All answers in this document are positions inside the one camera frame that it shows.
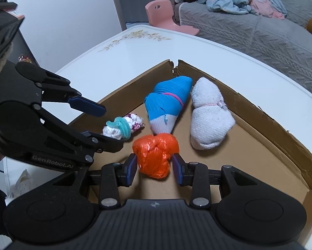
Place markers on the pink plastic chair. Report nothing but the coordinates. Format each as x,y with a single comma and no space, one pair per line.
158,13

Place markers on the dark cabinet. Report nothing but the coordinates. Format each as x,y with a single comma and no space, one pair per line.
23,44

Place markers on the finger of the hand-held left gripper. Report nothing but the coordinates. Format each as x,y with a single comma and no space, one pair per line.
88,105
106,144

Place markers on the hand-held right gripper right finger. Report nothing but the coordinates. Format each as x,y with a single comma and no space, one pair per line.
177,172

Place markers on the small red trinket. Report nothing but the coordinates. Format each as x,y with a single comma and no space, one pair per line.
23,58

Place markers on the white crumpled bag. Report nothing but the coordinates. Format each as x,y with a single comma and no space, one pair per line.
22,182

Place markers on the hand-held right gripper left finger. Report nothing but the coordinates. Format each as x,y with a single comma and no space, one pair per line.
131,170

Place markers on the white bundle with teal tie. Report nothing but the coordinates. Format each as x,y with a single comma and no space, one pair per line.
114,131

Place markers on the orange plastic bag ball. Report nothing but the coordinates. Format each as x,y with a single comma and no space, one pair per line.
156,153

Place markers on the grey covered sofa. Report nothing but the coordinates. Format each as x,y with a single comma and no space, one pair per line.
249,39

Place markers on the brown cardboard box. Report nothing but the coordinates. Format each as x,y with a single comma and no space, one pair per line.
249,161

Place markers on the blue and white sock roll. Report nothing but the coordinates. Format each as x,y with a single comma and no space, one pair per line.
166,101

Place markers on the pink clothes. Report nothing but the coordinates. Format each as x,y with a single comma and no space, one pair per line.
265,7

